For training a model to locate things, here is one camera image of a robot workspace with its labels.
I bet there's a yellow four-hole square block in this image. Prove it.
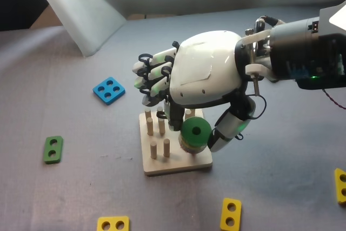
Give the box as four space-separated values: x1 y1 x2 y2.
97 216 130 231

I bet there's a yellow two-hole rectangular block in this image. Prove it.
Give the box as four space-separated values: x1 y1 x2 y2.
219 197 242 231

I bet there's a blue four-hole square block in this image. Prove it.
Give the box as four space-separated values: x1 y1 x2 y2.
92 76 127 106

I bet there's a grey table cloth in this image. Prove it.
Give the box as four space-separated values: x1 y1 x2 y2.
0 6 346 231

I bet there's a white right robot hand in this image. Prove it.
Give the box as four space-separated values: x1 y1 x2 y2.
131 30 257 153

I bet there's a yellow three-hole triangle block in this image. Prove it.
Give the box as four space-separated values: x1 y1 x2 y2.
334 168 346 204

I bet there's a green two-hole rectangular block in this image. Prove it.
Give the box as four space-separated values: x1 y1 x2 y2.
42 135 64 164

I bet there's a wooden peg board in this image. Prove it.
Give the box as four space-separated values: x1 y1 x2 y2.
139 106 214 176

